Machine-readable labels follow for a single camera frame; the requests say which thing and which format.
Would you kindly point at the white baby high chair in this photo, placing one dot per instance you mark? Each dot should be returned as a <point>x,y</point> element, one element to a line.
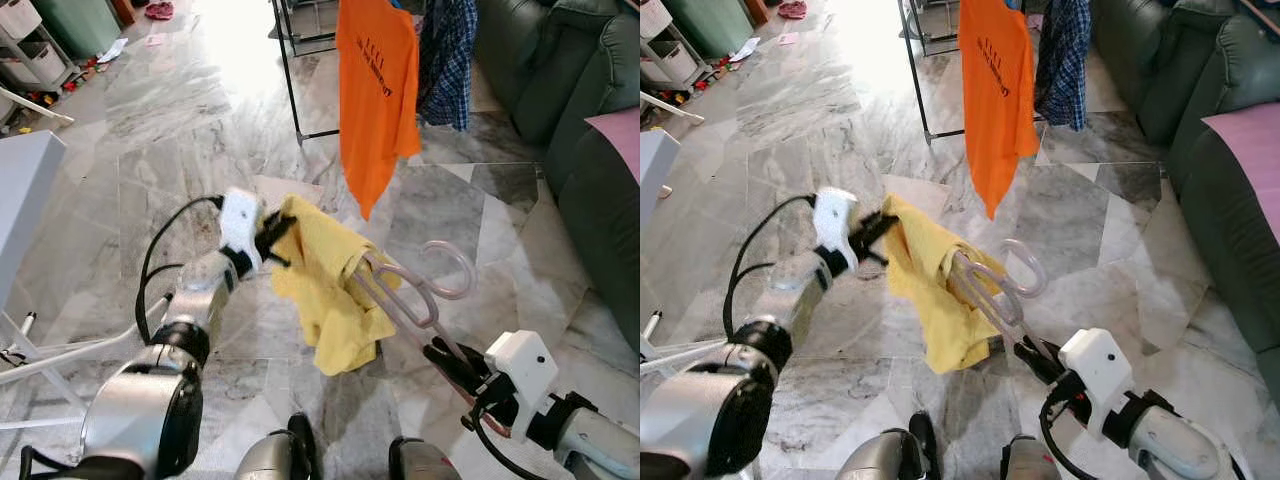
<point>668,105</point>
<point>35,105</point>

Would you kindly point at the orange printed t-shirt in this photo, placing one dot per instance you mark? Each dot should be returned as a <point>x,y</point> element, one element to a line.
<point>378,100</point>
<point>998,100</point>

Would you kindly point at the yellow shirt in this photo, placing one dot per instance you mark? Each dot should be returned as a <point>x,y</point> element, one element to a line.
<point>935,290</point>
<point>325,290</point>

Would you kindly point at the pink cushion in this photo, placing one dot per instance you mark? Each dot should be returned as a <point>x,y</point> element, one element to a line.
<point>1248,150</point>
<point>618,140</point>

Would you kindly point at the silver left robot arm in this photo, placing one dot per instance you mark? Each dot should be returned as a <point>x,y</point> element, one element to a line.
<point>150,410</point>
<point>720,410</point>

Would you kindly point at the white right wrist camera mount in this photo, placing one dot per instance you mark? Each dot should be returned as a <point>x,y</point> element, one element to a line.
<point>525,370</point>
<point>1095,368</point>

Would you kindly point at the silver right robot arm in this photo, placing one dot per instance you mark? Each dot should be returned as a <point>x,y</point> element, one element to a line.
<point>1170,445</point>
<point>600,440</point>

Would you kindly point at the white paper sheet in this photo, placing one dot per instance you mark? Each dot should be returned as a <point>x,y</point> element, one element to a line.
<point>744,50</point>
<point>112,50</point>

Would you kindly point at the pale pink plastic hanger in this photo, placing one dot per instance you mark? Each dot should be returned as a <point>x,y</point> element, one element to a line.
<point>395,295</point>
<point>985,290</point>

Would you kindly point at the robot right leg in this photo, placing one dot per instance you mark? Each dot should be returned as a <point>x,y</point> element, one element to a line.
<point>422,462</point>
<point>1032,462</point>

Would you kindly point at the black metal drying rack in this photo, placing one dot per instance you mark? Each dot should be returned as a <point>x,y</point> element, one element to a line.
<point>915,80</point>
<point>288,80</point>

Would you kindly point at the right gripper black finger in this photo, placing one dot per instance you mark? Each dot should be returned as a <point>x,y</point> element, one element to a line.
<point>440,365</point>
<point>1046,352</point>
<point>458,352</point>
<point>1030,365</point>

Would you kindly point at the green plastic laundry bin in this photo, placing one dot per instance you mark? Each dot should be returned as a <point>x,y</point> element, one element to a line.
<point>78,25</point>
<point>708,25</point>

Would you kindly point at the robot left leg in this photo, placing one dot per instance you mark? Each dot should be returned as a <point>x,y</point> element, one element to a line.
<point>890,452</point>
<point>280,452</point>

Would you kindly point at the dark green sofa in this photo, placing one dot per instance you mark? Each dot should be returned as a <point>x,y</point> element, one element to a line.
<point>590,240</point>
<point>1230,280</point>

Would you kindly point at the pink paper sheet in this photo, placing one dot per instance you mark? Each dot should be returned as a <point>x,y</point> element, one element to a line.
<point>157,39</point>
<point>789,38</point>

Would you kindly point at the white drawer storage rack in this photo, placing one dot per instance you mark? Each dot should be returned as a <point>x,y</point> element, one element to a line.
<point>30,45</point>
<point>668,42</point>

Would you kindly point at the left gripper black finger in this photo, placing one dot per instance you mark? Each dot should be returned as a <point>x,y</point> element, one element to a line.
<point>878,228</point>
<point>878,258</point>
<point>278,228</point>
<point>278,260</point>

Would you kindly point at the red cloth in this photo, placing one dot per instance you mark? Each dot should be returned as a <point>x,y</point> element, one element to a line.
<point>160,9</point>
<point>793,9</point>

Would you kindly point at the robot leg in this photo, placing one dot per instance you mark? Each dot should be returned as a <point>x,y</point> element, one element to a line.
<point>1032,462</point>
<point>890,452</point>
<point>422,462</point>
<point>280,452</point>

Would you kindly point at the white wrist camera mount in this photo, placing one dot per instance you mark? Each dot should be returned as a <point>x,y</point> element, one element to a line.
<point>835,218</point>
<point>525,370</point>
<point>1095,368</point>
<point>240,218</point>

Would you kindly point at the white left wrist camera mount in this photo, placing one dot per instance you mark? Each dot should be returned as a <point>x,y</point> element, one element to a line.
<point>240,218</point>
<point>835,218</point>

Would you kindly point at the blue plaid shirt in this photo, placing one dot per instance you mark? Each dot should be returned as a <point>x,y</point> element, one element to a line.
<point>1065,65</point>
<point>450,65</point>

